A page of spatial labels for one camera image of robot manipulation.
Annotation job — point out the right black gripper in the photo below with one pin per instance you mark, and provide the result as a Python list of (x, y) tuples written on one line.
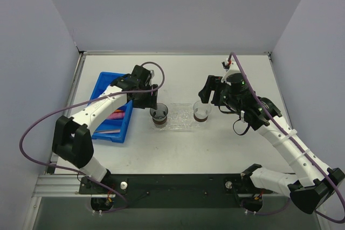
[(214, 90)]

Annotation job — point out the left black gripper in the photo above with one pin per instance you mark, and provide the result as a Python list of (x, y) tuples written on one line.
[(150, 94)]

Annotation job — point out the clear cup brown base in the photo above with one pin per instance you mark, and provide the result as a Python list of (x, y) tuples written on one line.
[(201, 111)]

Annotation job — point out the dark tinted cup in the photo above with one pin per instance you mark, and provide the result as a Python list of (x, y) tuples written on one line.
[(159, 115)]

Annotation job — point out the clear textured oval tray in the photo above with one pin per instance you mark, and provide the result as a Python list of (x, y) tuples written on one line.
[(180, 118)]

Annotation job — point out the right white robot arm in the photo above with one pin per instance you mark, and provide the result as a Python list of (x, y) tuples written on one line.
[(312, 181)]

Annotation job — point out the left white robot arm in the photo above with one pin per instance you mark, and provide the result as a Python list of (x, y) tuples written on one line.
[(72, 139)]

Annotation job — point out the orange toothpaste tube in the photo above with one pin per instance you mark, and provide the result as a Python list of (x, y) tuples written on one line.
[(119, 111)]

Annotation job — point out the pink toothpaste tube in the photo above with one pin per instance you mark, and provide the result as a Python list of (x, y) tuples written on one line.
[(117, 116)]

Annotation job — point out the blue plastic bin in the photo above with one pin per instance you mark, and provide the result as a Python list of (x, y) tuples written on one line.
[(114, 127)]

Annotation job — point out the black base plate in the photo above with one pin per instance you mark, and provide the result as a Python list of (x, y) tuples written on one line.
[(172, 190)]

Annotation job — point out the aluminium frame rail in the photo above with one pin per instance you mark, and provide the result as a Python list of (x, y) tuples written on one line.
[(56, 186)]

